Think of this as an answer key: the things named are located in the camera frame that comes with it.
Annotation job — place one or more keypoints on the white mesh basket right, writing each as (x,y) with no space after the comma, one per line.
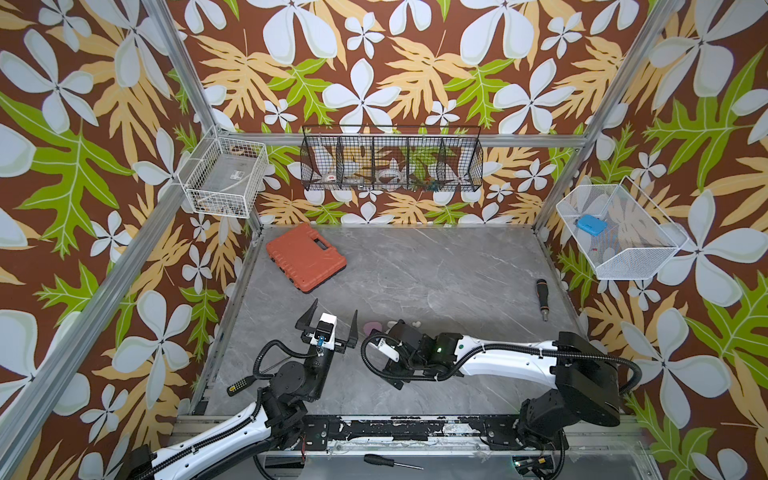
(640,237)

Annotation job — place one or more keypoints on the yellow black screwdriver left edge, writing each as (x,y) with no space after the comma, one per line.
(240,385)

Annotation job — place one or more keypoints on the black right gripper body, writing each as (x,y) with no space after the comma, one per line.
(398,349)

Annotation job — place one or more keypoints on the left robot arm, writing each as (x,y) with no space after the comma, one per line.
(275,420)

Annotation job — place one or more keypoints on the purple earbud charging case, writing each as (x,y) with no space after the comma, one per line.
(370,327)

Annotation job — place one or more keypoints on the aluminium frame post left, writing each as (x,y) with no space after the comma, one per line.
(190,82)

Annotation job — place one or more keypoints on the aluminium frame post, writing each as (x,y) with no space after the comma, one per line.
(190,82)
(646,39)

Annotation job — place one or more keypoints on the white wire basket left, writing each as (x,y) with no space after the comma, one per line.
(221,176)

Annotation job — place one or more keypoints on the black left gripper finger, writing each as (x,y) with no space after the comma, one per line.
(304,322)
(353,335)

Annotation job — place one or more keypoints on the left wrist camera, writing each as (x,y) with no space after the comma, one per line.
(324,336)

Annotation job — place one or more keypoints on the blue small box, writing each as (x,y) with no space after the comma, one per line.
(592,225)

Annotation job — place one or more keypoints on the black wire basket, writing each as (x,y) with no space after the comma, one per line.
(416,158)

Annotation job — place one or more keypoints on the red plastic tool case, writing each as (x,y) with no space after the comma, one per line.
(305,257)

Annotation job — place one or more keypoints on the aluminium frame post right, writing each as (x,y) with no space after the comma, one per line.
(646,39)

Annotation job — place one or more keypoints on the black handled screwdriver on table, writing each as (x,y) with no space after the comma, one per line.
(542,292)

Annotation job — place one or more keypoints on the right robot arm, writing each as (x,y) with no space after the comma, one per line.
(582,384)

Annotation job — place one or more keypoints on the black screwdriver on front rail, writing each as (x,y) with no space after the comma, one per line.
(378,460)

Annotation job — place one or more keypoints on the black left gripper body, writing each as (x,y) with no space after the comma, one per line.
(338,347)

